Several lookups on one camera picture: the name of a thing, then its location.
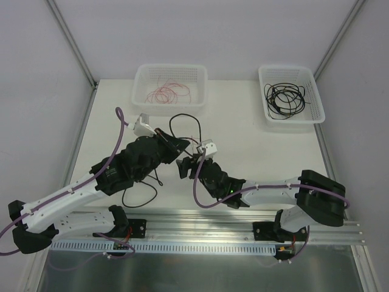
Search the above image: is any black cable bundle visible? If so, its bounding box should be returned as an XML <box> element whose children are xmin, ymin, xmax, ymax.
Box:
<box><xmin>121</xmin><ymin>113</ymin><xmax>204</xmax><ymax>208</ymax></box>

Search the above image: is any black cable gold plug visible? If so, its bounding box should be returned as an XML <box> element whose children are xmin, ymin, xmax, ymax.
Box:
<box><xmin>263</xmin><ymin>82</ymin><xmax>309</xmax><ymax>120</ymax></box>

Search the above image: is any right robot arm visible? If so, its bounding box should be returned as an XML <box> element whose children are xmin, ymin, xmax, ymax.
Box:
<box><xmin>176</xmin><ymin>154</ymin><xmax>350</xmax><ymax>243</ymax></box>

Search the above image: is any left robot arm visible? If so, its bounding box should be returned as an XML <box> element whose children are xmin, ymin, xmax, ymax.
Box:
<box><xmin>7</xmin><ymin>128</ymin><xmax>190</xmax><ymax>254</ymax></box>

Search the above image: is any left white plastic basket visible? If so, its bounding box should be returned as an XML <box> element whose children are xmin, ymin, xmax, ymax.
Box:
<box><xmin>131</xmin><ymin>64</ymin><xmax>208</xmax><ymax>116</ymax></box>

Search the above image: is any white plastic basket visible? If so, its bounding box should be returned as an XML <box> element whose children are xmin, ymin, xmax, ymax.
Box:
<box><xmin>131</xmin><ymin>64</ymin><xmax>208</xmax><ymax>116</ymax></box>
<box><xmin>258</xmin><ymin>65</ymin><xmax>326</xmax><ymax>131</ymax></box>

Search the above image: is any right white plastic basket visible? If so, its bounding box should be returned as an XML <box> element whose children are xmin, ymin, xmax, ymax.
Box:
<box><xmin>258</xmin><ymin>65</ymin><xmax>326</xmax><ymax>131</ymax></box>

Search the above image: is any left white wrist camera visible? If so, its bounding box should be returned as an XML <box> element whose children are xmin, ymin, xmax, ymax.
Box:
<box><xmin>127</xmin><ymin>113</ymin><xmax>156</xmax><ymax>137</ymax></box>

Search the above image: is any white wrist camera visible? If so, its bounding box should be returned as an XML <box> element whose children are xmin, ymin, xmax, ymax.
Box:
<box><xmin>127</xmin><ymin>113</ymin><xmax>156</xmax><ymax>137</ymax></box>
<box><xmin>196</xmin><ymin>139</ymin><xmax>218</xmax><ymax>160</ymax></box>

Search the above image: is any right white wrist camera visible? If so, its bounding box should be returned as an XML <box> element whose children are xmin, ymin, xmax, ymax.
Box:
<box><xmin>196</xmin><ymin>139</ymin><xmax>218</xmax><ymax>160</ymax></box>

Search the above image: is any aluminium mounting rail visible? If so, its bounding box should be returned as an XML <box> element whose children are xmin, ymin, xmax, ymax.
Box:
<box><xmin>125</xmin><ymin>208</ymin><xmax>366</xmax><ymax>246</ymax></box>

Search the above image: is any white slotted cable duct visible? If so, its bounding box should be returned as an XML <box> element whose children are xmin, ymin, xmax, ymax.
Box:
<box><xmin>50</xmin><ymin>240</ymin><xmax>276</xmax><ymax>256</ymax></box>

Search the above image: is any left aluminium frame post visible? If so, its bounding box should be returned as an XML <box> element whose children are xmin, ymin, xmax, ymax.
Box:
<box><xmin>45</xmin><ymin>0</ymin><xmax>98</xmax><ymax>89</ymax></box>

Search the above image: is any aluminium frame post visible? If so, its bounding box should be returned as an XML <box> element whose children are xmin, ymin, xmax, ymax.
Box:
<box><xmin>314</xmin><ymin>0</ymin><xmax>368</xmax><ymax>81</ymax></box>
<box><xmin>45</xmin><ymin>0</ymin><xmax>98</xmax><ymax>89</ymax></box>

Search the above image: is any right aluminium frame post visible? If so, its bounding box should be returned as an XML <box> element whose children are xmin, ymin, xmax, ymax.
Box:
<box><xmin>314</xmin><ymin>0</ymin><xmax>368</xmax><ymax>81</ymax></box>

